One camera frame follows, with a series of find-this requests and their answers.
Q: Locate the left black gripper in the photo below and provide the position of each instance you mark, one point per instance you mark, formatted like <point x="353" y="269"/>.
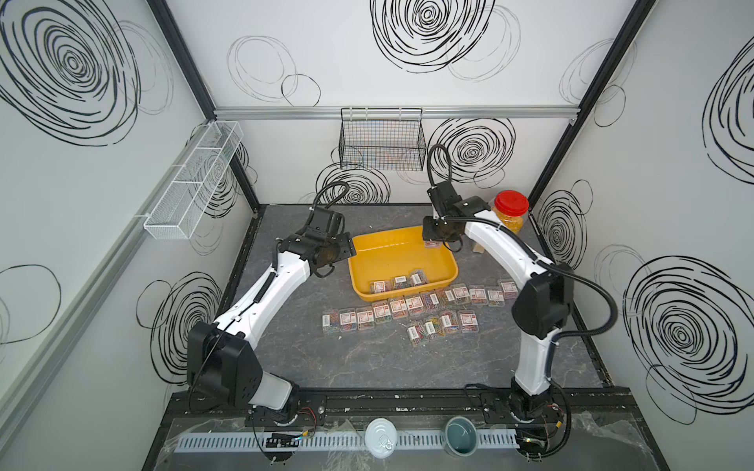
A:
<point x="347" y="246"/>

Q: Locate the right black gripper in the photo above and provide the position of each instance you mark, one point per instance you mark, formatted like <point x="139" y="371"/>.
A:
<point x="426" y="231"/>

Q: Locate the yellow plastic storage tray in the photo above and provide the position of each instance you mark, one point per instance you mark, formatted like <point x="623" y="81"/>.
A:
<point x="383" y="256"/>

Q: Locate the eleventh clear paper clip box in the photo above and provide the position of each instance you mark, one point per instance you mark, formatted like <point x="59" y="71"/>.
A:
<point x="330" y="322"/>

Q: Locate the twelfth clear paper clip box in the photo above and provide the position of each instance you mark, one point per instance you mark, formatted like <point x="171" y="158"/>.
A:
<point x="495" y="296"/>

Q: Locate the second row red label box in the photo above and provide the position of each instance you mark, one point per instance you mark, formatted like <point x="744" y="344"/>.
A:
<point x="468" y="321"/>

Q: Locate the second row clear clip box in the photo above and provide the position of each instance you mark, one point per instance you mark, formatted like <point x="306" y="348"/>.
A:
<point x="432" y="328"/>

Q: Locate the barcode paper clip box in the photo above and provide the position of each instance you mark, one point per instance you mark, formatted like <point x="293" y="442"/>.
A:
<point x="416" y="334"/>

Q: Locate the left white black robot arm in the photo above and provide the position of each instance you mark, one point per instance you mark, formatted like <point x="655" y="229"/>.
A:
<point x="222" y="362"/>

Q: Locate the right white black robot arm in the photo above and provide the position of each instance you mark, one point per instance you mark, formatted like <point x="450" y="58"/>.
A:
<point x="546" y="291"/>

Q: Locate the tray box beside red label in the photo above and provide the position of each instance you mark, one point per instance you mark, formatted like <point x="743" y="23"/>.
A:
<point x="449" y="321"/>

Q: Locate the red lid corn jar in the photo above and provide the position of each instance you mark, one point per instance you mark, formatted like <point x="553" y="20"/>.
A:
<point x="510" y="207"/>

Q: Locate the grey green cup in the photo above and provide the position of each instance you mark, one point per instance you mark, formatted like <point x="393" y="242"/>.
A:
<point x="461" y="437"/>

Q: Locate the black wire wall basket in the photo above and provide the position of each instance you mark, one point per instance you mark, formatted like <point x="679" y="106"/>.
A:
<point x="383" y="139"/>

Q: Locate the white slotted cable duct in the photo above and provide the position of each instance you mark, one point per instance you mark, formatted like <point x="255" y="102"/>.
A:
<point x="246" y="442"/>

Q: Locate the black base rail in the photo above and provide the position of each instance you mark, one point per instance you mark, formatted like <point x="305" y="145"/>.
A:
<point x="323" y="406"/>

